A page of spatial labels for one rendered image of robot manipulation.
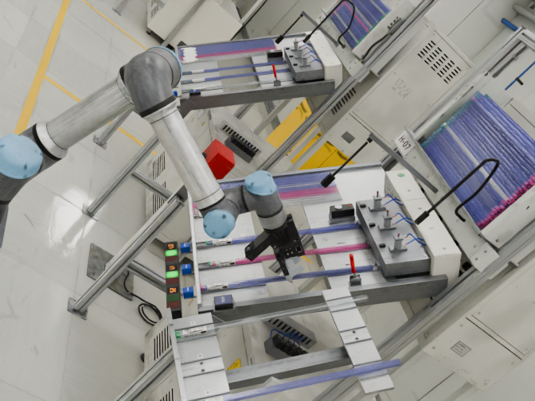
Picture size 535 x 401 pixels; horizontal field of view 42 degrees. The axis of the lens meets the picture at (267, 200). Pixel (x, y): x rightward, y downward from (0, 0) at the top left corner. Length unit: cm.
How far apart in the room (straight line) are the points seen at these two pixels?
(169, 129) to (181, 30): 484
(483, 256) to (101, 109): 110
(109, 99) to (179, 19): 465
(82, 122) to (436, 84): 198
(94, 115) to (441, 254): 102
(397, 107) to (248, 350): 158
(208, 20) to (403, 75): 340
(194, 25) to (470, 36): 248
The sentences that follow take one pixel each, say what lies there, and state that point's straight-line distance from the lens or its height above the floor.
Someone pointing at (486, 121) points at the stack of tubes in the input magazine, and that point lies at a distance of 229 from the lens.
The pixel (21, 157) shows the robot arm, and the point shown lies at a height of 77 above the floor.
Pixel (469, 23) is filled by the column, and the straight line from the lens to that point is 533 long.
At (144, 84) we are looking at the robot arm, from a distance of 167.
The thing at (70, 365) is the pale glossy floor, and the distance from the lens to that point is 266.
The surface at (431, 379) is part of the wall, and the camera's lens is 400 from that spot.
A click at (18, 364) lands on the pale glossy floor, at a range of 253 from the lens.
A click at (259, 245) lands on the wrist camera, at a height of 95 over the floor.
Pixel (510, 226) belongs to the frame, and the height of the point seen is 146.
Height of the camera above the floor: 164
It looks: 18 degrees down
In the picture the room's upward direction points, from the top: 45 degrees clockwise
